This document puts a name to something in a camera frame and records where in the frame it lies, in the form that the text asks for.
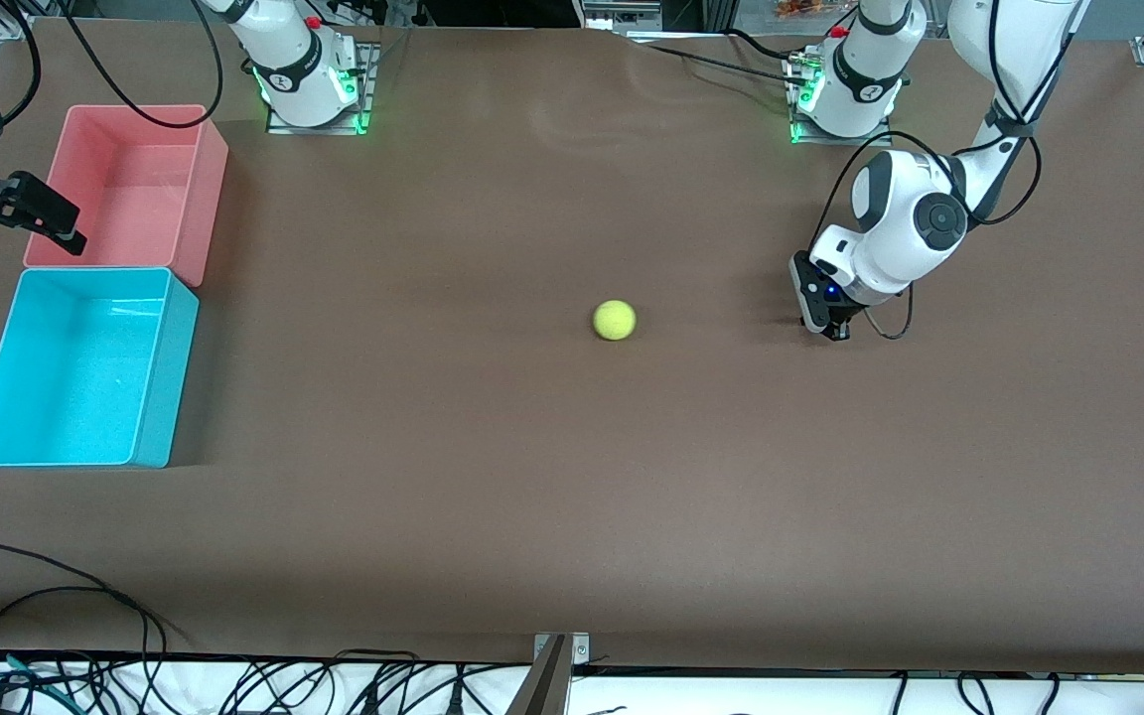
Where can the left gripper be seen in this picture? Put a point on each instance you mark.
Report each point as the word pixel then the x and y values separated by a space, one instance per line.
pixel 838 325

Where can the yellow-green tennis ball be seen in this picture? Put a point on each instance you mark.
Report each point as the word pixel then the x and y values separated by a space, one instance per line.
pixel 615 320

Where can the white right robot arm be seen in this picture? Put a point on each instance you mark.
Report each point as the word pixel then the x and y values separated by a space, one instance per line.
pixel 294 60

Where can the pink plastic bin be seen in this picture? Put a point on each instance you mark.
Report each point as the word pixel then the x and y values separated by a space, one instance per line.
pixel 140 169

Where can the blue plastic bin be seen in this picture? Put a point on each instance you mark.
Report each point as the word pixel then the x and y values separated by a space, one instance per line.
pixel 75 377

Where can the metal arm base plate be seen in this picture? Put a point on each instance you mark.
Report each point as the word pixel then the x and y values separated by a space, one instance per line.
pixel 885 137
pixel 365 94

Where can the silver metal bracket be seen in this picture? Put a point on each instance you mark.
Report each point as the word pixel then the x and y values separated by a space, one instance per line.
pixel 580 647

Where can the dark grey camera stand bar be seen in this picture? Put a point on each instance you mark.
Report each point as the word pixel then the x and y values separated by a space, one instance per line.
pixel 544 685

